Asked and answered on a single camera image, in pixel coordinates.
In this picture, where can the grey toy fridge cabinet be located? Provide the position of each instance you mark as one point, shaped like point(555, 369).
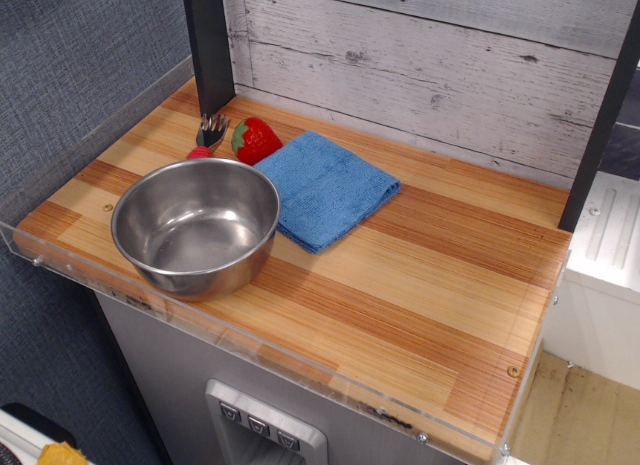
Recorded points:
point(172, 369)

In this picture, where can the clear acrylic edge guard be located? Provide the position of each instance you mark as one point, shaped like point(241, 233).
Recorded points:
point(465, 448)

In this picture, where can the dark upright post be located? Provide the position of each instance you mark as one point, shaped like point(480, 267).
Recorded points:
point(210, 50)
point(612, 102)

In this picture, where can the red toy strawberry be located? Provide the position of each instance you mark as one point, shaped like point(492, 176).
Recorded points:
point(253, 140)

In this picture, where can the white toy sink unit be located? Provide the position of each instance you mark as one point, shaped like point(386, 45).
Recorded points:
point(593, 321)

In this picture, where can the folded blue cloth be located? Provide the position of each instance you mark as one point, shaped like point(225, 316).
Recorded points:
point(326, 190)

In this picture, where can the dark right upright post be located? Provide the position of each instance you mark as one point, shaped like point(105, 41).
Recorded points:
point(612, 102)

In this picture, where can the dark left upright post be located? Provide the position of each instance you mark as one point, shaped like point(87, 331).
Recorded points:
point(210, 50)

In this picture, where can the stainless steel bowl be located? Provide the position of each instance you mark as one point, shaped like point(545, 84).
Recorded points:
point(198, 229)

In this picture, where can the red-handled metal spork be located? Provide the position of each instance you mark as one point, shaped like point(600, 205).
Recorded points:
point(210, 134)

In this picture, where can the yellow object at corner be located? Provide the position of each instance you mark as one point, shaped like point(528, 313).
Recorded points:
point(61, 454)

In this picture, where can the silver dispenser button panel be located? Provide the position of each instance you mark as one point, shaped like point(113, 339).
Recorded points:
point(262, 427)

